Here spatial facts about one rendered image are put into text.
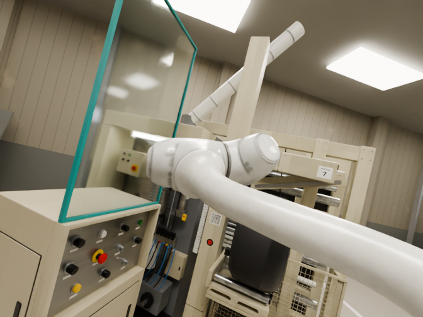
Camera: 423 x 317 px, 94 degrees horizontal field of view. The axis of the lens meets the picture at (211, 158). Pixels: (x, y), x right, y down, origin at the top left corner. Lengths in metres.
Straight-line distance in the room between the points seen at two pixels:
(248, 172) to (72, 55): 4.52
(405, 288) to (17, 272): 1.00
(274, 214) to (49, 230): 0.75
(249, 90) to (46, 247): 1.29
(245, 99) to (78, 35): 3.96
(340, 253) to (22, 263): 0.93
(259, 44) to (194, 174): 1.33
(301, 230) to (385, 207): 6.55
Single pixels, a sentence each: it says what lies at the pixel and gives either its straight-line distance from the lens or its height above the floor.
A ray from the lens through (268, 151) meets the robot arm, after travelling 0.43.
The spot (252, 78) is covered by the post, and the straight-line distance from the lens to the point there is 1.46.
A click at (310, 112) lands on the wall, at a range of 5.18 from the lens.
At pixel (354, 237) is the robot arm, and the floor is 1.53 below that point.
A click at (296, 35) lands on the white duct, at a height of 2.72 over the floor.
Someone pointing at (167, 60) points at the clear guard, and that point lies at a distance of 1.08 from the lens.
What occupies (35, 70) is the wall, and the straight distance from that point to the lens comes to 4.92.
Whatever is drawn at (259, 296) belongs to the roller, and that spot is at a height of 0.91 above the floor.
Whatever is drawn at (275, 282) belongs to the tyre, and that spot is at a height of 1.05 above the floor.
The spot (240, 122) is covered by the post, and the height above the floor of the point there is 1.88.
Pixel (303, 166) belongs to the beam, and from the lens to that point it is 1.56.
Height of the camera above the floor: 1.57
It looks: 1 degrees up
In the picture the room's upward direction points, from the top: 14 degrees clockwise
